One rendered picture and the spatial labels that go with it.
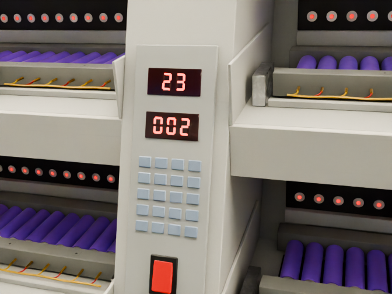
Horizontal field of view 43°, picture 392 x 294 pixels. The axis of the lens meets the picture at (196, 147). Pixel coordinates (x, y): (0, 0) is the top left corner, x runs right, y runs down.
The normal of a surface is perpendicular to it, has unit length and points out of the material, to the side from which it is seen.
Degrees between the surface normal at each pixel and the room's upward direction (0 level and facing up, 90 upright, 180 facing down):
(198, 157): 90
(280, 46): 90
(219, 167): 90
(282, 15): 90
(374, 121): 21
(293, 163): 111
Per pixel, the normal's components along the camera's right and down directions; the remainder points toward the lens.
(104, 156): -0.29, 0.39
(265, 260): -0.05, -0.92
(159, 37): -0.29, 0.04
